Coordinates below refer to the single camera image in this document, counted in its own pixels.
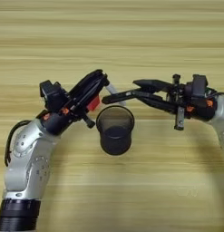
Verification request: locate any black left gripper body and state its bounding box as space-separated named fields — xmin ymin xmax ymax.
xmin=40 ymin=103 xmax=97 ymax=137

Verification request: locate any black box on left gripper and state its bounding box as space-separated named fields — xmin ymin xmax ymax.
xmin=39 ymin=79 xmax=71 ymax=113

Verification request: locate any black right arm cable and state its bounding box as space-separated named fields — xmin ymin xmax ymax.
xmin=207 ymin=88 xmax=224 ymax=99

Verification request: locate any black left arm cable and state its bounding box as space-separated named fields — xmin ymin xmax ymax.
xmin=4 ymin=119 xmax=33 ymax=168

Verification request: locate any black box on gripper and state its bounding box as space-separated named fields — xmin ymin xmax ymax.
xmin=39 ymin=79 xmax=71 ymax=113
xmin=190 ymin=73 xmax=209 ymax=99

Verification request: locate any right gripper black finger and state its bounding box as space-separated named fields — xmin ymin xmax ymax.
xmin=131 ymin=78 xmax=175 ymax=94
xmin=137 ymin=90 xmax=178 ymax=115

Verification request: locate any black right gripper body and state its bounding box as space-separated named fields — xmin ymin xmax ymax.
xmin=167 ymin=72 xmax=219 ymax=131

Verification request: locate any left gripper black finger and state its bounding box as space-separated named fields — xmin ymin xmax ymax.
xmin=68 ymin=68 xmax=106 ymax=100
xmin=71 ymin=75 xmax=111 ymax=113

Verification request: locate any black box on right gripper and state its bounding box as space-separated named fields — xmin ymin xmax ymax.
xmin=190 ymin=73 xmax=209 ymax=99

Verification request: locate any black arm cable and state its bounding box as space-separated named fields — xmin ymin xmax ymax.
xmin=207 ymin=88 xmax=224 ymax=99
xmin=4 ymin=119 xmax=33 ymax=168

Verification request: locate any black mesh pen cup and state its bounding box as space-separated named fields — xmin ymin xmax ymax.
xmin=95 ymin=104 xmax=136 ymax=157

